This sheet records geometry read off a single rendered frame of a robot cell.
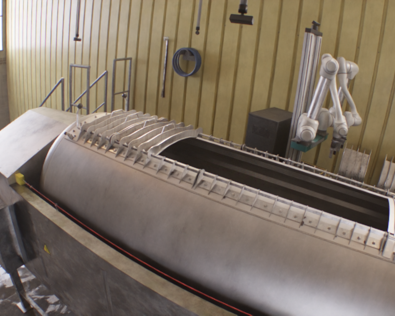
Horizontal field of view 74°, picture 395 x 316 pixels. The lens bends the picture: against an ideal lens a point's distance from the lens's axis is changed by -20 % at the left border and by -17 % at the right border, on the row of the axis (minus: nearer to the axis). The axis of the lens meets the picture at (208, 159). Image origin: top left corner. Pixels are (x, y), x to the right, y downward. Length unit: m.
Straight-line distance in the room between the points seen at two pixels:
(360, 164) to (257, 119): 1.43
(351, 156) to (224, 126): 1.77
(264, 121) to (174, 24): 2.22
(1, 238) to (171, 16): 3.61
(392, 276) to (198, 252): 0.98
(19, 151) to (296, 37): 3.23
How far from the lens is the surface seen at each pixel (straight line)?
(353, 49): 3.69
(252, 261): 1.51
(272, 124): 3.00
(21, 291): 4.34
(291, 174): 2.22
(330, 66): 2.51
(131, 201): 1.82
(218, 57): 4.19
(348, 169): 3.79
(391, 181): 3.83
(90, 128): 2.27
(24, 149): 2.84
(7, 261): 3.15
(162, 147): 1.95
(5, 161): 2.85
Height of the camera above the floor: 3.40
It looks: 23 degrees down
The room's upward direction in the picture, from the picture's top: 6 degrees clockwise
